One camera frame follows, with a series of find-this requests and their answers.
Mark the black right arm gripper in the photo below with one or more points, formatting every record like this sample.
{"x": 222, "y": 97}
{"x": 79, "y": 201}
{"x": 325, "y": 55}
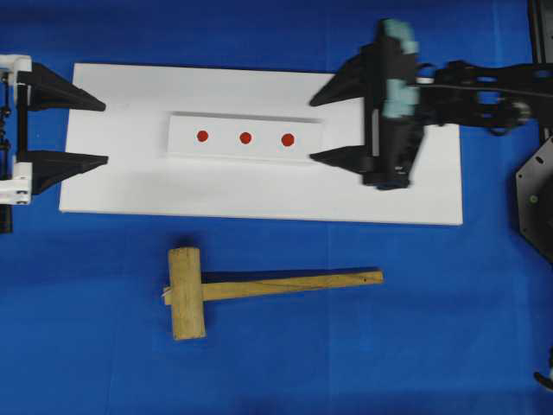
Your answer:
{"x": 392, "y": 144}

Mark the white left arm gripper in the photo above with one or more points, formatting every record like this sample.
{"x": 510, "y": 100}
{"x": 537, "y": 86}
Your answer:
{"x": 15, "y": 129}

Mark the wooden mallet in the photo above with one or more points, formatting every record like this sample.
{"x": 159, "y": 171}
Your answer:
{"x": 186, "y": 293}

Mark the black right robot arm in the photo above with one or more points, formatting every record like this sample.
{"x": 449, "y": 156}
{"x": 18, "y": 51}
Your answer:
{"x": 496, "y": 99}

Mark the red dot mark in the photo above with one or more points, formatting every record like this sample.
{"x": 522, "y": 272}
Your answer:
{"x": 245, "y": 137}
{"x": 288, "y": 139}
{"x": 202, "y": 136}

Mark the red dot mark middle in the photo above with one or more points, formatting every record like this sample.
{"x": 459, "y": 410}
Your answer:
{"x": 245, "y": 137}

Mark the white foam board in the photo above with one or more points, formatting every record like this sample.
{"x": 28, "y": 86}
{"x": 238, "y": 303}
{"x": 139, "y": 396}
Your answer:
{"x": 140, "y": 178}

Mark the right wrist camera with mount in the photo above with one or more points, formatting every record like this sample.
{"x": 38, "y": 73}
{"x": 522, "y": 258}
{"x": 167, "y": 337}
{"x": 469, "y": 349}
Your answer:
{"x": 398, "y": 60}

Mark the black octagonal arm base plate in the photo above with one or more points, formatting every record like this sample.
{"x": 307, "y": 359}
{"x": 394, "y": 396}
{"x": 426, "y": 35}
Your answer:
{"x": 534, "y": 199}

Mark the black aluminium frame rail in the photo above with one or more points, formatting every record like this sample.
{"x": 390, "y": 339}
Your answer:
{"x": 540, "y": 21}

